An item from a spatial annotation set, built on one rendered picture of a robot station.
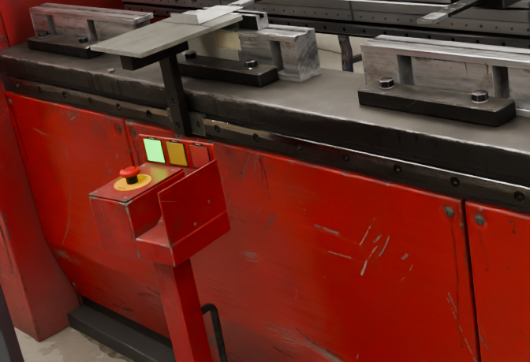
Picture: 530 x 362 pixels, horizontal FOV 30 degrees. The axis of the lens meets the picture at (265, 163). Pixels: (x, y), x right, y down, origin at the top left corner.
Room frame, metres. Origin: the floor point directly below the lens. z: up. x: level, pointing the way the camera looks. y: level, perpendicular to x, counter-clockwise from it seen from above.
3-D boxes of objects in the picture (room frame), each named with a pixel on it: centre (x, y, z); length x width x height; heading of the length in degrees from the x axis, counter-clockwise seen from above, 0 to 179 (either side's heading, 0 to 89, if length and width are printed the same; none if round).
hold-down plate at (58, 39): (2.53, 0.45, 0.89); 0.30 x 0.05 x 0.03; 39
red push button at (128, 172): (1.75, 0.25, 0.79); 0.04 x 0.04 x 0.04
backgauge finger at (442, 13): (1.78, -0.42, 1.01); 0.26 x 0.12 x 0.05; 129
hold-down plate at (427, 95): (1.59, -0.30, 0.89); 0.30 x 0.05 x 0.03; 39
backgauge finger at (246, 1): (2.19, -0.10, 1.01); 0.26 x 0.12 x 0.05; 129
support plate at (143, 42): (2.00, 0.15, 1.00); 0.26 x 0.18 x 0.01; 129
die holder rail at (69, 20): (2.52, 0.38, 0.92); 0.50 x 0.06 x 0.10; 39
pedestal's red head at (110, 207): (1.73, 0.21, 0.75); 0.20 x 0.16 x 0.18; 47
